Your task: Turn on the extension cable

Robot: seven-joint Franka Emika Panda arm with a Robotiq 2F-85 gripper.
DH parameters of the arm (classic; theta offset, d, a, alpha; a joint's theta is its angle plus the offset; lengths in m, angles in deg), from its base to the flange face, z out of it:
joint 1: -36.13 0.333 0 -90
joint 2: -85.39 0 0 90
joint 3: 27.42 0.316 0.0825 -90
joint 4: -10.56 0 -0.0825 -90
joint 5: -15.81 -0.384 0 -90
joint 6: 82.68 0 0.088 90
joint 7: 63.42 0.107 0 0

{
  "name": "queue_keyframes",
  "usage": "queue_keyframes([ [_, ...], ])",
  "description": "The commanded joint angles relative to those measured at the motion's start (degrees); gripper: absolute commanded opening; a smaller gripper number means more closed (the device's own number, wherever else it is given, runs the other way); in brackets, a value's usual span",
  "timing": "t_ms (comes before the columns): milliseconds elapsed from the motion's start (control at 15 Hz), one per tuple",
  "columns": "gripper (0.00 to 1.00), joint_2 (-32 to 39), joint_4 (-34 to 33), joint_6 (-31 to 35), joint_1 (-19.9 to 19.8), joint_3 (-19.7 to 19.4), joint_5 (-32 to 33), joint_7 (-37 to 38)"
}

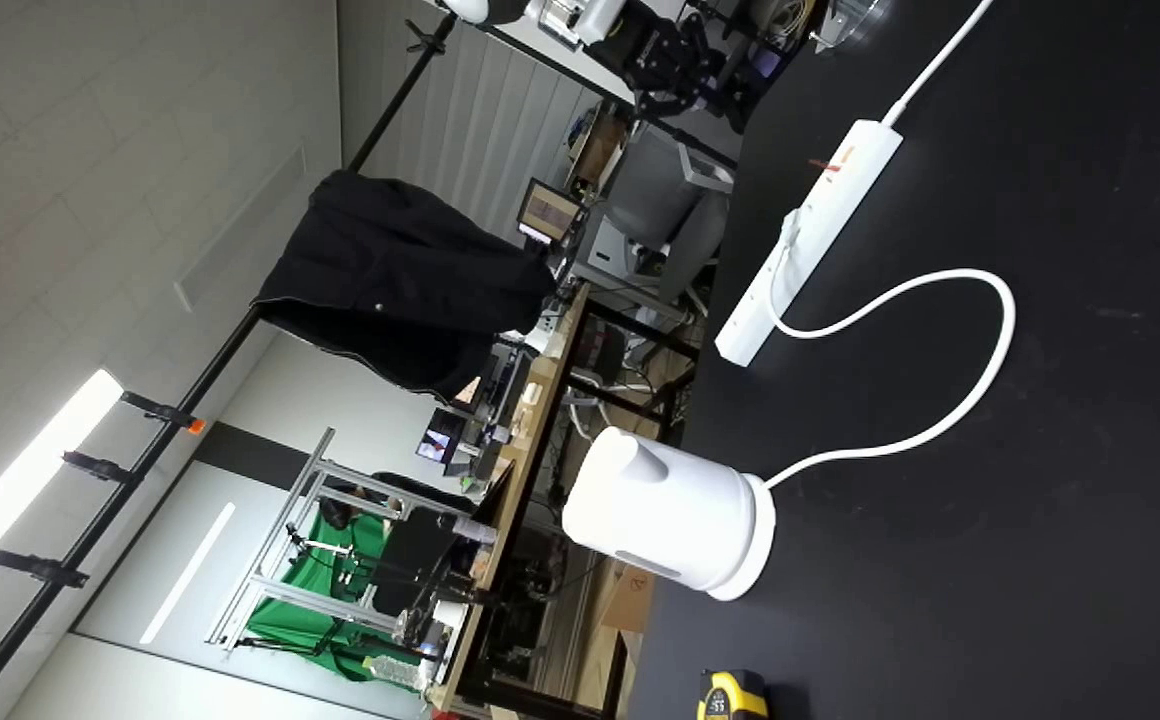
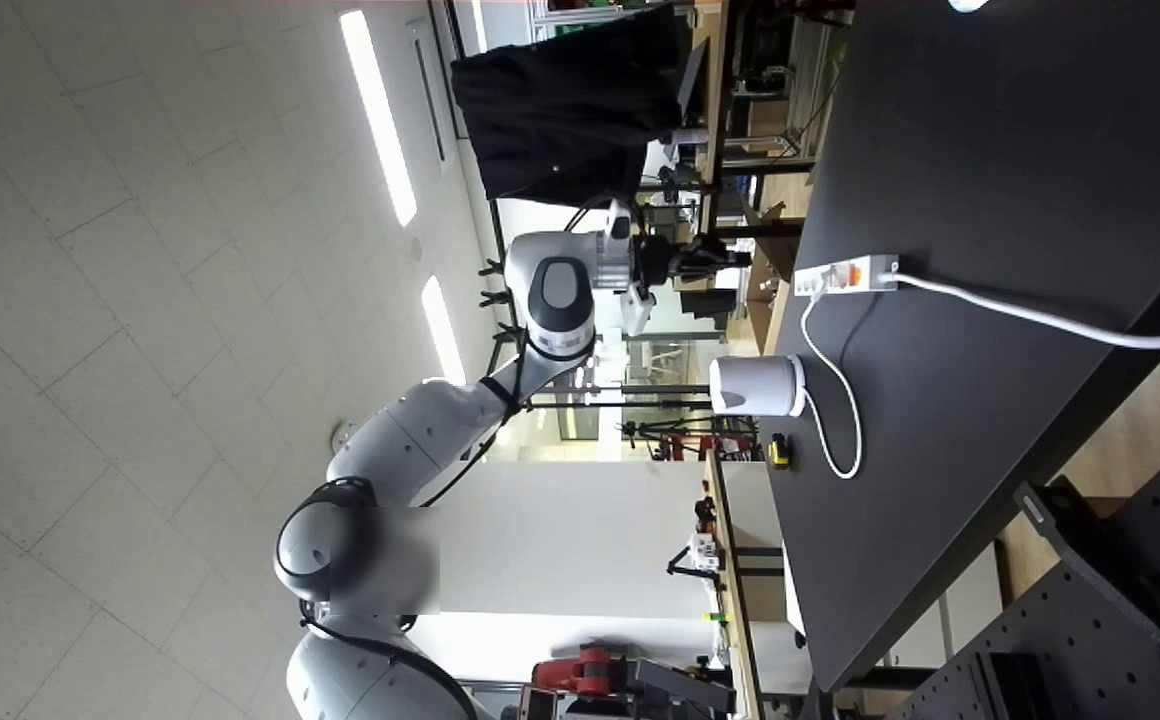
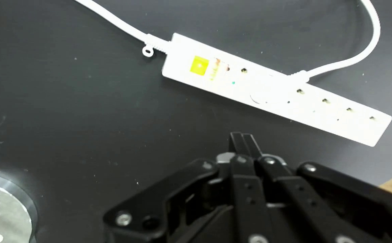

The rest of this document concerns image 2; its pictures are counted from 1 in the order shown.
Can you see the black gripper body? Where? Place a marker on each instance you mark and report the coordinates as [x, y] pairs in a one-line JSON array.
[[655, 270]]

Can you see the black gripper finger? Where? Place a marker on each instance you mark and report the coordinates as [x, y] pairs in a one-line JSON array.
[[709, 299], [705, 262]]

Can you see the white power strip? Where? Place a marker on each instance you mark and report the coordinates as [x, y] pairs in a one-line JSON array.
[[846, 276]]

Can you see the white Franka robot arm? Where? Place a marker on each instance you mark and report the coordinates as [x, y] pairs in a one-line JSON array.
[[407, 442]]

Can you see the grey cylindrical cup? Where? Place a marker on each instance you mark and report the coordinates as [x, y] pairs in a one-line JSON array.
[[759, 387]]

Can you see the red and black tool rack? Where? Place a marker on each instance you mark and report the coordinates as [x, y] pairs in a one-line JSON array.
[[684, 436]]

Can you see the wooden workbench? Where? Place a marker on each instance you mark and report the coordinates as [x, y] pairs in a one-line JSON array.
[[734, 602], [712, 92]]

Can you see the yellow tape measure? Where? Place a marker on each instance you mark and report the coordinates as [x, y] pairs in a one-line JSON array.
[[778, 450]]

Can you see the black hanging cloth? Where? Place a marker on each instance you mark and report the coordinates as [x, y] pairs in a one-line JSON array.
[[565, 106]]

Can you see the short ceiling light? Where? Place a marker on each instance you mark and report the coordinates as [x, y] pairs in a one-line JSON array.
[[443, 343]]

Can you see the long ceiling light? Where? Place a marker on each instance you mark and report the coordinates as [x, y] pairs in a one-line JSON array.
[[379, 121]]

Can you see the round ceiling detector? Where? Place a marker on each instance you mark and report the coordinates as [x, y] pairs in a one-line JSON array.
[[338, 432]]

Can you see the red machine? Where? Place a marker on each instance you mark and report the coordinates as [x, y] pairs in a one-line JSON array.
[[580, 674]]

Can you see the black perforated board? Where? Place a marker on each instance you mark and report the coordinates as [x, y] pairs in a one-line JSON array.
[[1114, 627]]

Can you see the black pole frame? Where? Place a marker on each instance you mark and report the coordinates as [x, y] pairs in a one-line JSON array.
[[494, 227]]

